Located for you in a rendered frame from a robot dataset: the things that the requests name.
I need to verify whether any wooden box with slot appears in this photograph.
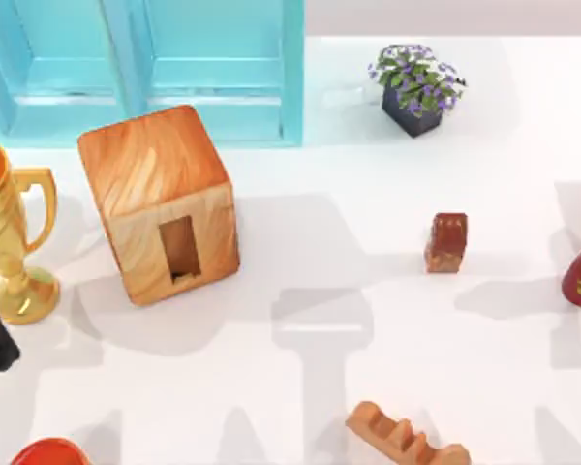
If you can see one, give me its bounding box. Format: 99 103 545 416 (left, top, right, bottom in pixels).
76 104 241 307

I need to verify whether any small brown bread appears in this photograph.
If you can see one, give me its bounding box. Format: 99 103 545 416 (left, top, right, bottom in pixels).
424 211 469 275

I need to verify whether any light blue rack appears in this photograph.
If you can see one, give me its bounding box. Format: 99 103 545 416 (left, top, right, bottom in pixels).
0 0 305 148

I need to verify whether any purple flower plant pot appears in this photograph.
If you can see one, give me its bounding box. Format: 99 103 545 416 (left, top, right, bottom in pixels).
367 43 469 140

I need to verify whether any orange wooden ridged stand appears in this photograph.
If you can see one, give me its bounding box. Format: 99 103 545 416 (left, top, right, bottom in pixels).
345 400 472 465

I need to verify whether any gold trophy cup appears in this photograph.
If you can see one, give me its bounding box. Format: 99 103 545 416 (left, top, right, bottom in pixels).
0 138 61 326

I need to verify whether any red round bowl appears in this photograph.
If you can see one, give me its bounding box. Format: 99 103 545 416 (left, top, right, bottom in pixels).
9 437 94 465

